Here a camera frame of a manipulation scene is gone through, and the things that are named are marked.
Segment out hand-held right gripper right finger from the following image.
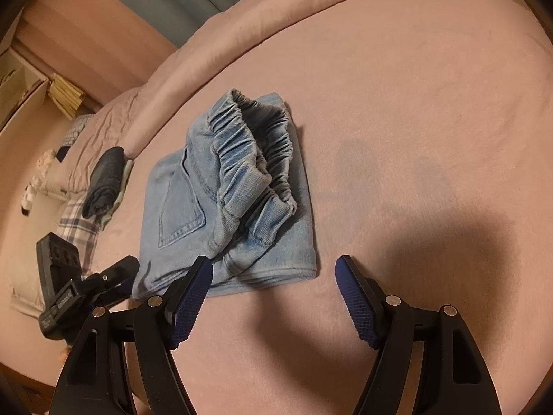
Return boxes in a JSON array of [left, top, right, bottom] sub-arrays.
[[335, 254, 504, 415]]

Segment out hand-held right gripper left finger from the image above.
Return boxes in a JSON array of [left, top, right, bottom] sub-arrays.
[[49, 255, 214, 415]]

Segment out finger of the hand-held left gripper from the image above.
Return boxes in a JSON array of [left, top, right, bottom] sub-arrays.
[[99, 284, 134, 311], [84, 255, 140, 289]]

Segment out light blue denim pants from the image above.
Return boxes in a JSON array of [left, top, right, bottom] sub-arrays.
[[131, 88, 319, 304]]

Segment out plaid blanket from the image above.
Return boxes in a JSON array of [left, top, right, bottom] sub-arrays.
[[57, 198, 103, 269]]

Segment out dark folded clothes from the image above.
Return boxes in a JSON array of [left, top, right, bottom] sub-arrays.
[[81, 146, 126, 220]]

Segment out white and black sock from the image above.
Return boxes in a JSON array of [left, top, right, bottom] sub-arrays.
[[21, 183, 40, 218]]

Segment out white lacy cloth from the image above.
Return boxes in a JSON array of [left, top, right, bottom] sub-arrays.
[[36, 148, 60, 179]]

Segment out blue checked cloth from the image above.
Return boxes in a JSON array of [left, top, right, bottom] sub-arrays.
[[59, 113, 96, 148]]

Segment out pink bed cover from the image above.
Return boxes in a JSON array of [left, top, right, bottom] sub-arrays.
[[0, 0, 553, 415]]

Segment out stack of books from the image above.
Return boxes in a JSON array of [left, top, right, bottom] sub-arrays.
[[47, 73, 86, 120]]

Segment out white shelf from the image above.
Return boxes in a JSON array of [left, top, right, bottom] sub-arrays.
[[0, 47, 49, 141]]

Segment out pink curtain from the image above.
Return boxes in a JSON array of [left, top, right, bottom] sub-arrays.
[[13, 0, 179, 107]]

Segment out pink rolled duvet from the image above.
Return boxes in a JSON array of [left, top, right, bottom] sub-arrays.
[[52, 0, 472, 191]]

